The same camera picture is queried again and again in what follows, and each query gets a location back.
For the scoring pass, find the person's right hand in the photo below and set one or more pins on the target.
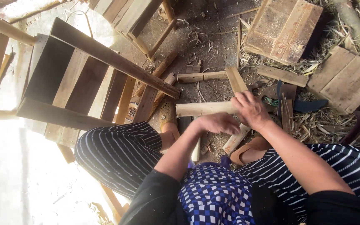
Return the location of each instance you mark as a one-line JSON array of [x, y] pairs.
[[253, 111]]

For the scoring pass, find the person's left hand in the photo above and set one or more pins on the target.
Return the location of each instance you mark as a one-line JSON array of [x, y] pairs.
[[216, 123]]

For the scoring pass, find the person's left fingers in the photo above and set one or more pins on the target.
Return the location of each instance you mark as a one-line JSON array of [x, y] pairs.
[[234, 125]]

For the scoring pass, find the person's right fingers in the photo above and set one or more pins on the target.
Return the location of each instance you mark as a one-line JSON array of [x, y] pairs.
[[238, 99]]

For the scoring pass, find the pale square wooden stick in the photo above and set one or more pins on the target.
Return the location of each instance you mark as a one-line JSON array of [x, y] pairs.
[[203, 108]]

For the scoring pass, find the pale wooden slat offcut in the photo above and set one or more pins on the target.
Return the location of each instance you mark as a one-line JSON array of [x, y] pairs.
[[234, 140]]

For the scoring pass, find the short flat wooden slat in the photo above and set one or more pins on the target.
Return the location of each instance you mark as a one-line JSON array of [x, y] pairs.
[[235, 79]]

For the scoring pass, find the tan slip-on shoe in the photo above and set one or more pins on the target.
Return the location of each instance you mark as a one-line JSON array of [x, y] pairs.
[[248, 148]]

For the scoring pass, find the round wooden peg stick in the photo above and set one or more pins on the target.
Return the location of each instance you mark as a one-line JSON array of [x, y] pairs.
[[200, 77]]

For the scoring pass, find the long flat wooden slat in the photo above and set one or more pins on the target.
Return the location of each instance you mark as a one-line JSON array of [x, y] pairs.
[[281, 76]]

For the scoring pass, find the thin splintered wood piece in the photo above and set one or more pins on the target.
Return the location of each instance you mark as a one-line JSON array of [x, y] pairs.
[[287, 115]]

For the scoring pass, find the yellow perforated shoe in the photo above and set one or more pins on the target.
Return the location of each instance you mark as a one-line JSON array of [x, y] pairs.
[[168, 115]]

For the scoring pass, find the dark blue knife blade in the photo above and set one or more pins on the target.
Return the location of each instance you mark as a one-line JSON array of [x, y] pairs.
[[309, 106]]

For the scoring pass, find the blue checkered apron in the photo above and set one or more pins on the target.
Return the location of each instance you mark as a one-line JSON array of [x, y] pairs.
[[214, 193]]

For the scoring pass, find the brown wooden batten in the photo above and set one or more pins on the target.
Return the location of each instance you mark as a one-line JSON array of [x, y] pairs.
[[161, 93]]

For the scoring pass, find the square panel of nailed boards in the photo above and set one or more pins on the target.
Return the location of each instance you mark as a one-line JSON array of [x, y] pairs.
[[281, 29]]

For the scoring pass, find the round bark-covered wooden stick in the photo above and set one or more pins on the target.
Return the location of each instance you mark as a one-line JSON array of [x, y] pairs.
[[159, 70]]

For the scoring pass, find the tin of nails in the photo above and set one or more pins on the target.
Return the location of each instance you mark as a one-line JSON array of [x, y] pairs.
[[131, 112]]

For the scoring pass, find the weathered panel of nailed boards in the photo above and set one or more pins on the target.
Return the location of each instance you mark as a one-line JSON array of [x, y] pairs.
[[344, 78]]

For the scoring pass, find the striped dark trousers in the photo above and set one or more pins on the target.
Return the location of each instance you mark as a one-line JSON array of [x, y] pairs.
[[120, 153]]

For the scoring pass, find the dark curved sickle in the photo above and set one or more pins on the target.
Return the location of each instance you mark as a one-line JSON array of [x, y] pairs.
[[353, 131]]

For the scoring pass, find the thick tree log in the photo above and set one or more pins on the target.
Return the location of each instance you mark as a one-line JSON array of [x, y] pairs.
[[353, 26]]

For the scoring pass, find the small wooden stool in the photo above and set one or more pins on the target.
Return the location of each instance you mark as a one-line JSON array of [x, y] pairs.
[[130, 15]]

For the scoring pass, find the large unfinished wooden frame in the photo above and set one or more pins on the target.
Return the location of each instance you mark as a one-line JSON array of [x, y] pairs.
[[105, 56]]

